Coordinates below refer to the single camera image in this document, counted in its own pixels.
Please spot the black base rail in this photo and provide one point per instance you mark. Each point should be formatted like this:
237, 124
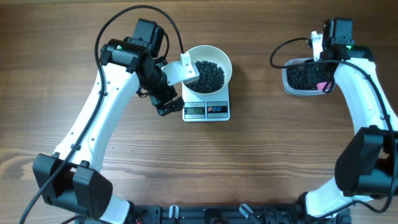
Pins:
270, 214

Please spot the black beans in bowl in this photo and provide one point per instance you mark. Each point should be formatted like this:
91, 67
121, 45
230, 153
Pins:
211, 78

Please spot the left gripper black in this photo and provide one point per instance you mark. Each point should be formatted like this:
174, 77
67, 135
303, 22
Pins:
158, 99

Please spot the white bowl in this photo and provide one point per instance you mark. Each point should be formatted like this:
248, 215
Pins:
212, 54

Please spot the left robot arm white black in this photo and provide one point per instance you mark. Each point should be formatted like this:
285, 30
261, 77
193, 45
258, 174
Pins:
71, 177

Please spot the clear plastic container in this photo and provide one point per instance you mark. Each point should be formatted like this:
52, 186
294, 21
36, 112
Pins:
291, 91

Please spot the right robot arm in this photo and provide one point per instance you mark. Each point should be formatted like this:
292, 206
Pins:
366, 171

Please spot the pink scoop blue handle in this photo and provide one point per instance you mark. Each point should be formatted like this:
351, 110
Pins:
324, 86

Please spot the black beans pile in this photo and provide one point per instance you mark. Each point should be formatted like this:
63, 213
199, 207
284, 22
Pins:
297, 79

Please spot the white digital kitchen scale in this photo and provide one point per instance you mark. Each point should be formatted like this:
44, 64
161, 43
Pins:
209, 107

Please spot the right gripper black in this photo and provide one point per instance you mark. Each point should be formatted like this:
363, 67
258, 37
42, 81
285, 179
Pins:
312, 77

